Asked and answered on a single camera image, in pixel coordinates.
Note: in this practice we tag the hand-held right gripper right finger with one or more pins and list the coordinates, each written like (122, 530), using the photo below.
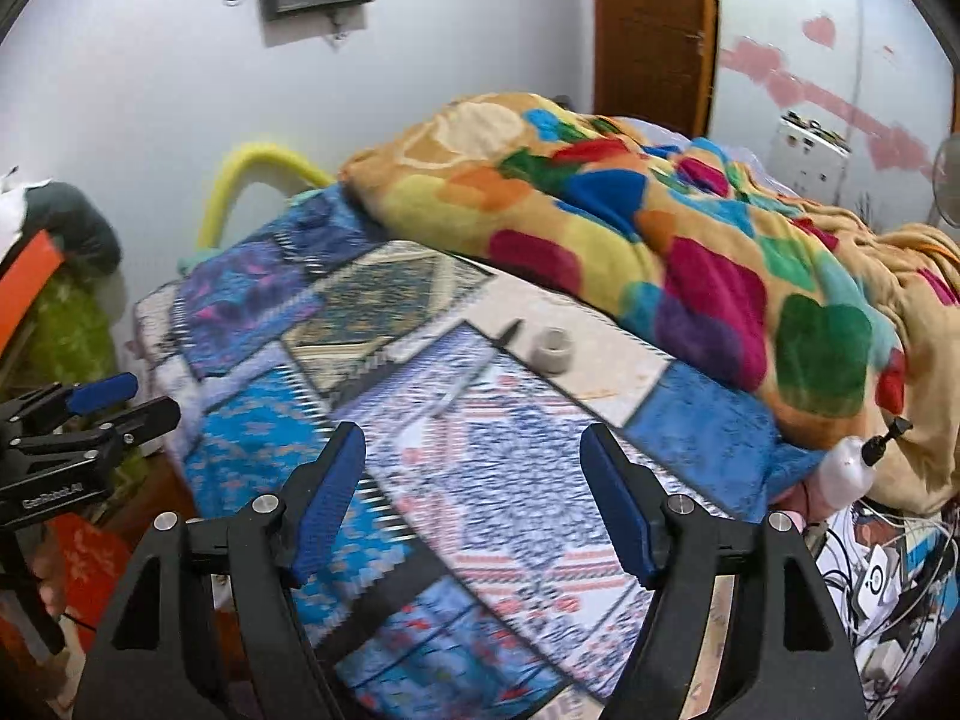
(619, 510)

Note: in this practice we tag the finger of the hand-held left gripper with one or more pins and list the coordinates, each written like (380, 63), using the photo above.
(142, 421)
(105, 391)

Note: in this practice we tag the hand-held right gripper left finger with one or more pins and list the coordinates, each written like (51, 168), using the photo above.
(330, 502)

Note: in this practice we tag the green patterned cloth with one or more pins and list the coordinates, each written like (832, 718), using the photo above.
(82, 330)

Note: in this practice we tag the red printed cloth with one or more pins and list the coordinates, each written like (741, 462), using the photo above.
(86, 562)

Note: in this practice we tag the blue patterned bedsheet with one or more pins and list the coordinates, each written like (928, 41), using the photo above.
(510, 480)

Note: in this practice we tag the dark green cloth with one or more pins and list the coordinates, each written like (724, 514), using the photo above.
(75, 229)

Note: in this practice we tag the beige tape roll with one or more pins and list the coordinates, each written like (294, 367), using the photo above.
(553, 354)

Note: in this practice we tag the pink cloth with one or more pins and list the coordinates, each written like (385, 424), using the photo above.
(799, 517)

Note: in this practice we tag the black marker pen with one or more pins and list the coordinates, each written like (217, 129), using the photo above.
(476, 371)

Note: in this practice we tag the white plastic bottle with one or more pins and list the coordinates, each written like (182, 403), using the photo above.
(847, 476)

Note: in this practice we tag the white electronic device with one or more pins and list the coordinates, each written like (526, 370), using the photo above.
(876, 577)

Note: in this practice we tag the colourful patchwork fleece blanket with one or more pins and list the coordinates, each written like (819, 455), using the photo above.
(600, 240)

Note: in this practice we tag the black screw knob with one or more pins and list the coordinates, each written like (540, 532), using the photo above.
(885, 441)

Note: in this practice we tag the round grey disc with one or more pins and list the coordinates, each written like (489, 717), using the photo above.
(949, 184)

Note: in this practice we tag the brown wooden door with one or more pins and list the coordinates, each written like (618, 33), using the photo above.
(649, 22)

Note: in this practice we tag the yellow padded bed rail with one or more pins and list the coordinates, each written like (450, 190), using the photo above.
(225, 180)

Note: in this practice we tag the white wall box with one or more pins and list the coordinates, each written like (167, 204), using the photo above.
(814, 157)

